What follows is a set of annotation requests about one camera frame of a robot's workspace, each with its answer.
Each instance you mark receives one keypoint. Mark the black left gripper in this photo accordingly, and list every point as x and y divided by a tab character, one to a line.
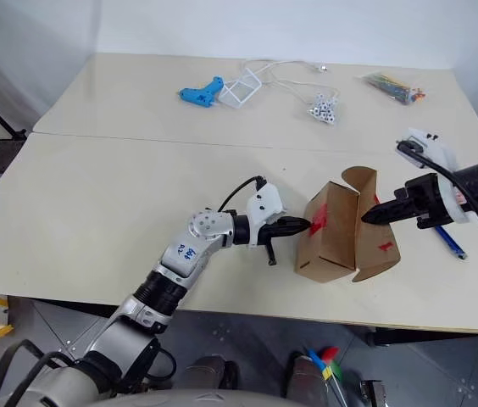
269	232

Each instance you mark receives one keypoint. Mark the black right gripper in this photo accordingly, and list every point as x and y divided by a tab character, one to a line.
427	199

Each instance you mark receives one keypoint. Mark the red tape piece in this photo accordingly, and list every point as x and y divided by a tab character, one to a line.
385	246

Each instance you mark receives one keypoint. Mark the brown cardboard box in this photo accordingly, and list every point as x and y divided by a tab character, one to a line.
332	241

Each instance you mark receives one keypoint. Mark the blue pen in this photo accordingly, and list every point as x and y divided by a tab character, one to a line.
453	243

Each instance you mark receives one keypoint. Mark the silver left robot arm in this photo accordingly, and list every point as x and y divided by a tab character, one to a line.
181	254

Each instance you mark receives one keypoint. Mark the clear plastic box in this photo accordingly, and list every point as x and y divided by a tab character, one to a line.
237	98

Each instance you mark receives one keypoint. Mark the bag of white dice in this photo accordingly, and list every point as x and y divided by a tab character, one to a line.
324	109

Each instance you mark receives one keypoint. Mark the red blue green pieces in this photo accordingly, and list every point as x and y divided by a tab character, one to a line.
328	354

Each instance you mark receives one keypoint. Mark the dark rounded shape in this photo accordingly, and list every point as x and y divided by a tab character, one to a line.
207	373
309	379

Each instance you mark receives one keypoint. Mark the blue glue gun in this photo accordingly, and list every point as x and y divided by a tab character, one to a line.
198	95

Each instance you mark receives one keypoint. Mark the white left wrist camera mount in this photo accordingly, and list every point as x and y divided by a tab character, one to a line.
264	203

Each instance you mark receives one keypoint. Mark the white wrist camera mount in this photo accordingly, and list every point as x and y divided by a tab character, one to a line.
438	148
264	203

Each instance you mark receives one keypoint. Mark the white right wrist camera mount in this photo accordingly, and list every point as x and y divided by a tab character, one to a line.
438	148

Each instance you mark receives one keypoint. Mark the grey metal bracket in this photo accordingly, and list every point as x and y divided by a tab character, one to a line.
372	394

